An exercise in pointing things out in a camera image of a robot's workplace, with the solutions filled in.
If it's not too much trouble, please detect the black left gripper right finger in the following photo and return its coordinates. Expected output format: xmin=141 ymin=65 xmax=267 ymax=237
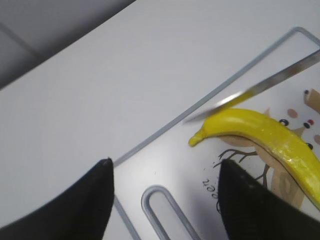
xmin=218 ymin=159 xmax=320 ymax=240

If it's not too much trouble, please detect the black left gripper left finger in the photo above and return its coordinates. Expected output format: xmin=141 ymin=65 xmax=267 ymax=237
xmin=0 ymin=158 xmax=115 ymax=240

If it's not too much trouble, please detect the white-handled kitchen knife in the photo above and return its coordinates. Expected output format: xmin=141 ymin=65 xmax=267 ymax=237
xmin=185 ymin=50 xmax=320 ymax=123

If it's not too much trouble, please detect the yellow plastic banana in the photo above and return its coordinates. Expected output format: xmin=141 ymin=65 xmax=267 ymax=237
xmin=188 ymin=108 xmax=320 ymax=207

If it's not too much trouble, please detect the white deer cutting board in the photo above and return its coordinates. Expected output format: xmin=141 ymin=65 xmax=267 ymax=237
xmin=114 ymin=27 xmax=320 ymax=240

